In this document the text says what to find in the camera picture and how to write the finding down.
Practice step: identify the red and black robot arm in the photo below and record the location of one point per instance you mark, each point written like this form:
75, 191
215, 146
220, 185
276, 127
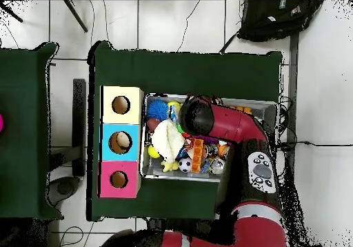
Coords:
234, 122

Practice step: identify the wooden box with three holes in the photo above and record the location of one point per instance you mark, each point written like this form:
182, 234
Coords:
132, 114

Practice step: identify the cream knitted cloth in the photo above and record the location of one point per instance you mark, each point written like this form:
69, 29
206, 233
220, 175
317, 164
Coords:
168, 139

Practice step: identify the brown toy football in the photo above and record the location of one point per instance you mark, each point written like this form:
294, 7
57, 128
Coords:
152, 125

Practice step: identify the blue spiky ball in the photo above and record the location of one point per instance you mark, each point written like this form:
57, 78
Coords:
157, 110

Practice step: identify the purple spiky ball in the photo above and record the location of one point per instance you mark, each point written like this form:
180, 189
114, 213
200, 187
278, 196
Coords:
206, 140

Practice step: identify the small soccer ball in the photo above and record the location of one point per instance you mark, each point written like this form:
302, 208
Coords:
185, 165

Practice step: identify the black flat panel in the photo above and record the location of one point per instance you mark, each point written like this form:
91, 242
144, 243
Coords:
79, 120

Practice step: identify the grey stand base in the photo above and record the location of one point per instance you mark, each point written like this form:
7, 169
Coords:
64, 187

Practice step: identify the black backpack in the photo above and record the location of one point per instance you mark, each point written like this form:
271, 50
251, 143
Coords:
275, 20

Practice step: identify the black rod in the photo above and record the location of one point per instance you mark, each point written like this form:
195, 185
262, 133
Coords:
11, 13
75, 16

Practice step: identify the green cloth side table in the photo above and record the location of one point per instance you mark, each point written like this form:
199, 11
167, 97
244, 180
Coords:
22, 120

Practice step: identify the pink round object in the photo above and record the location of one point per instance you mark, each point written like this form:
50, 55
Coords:
1, 122

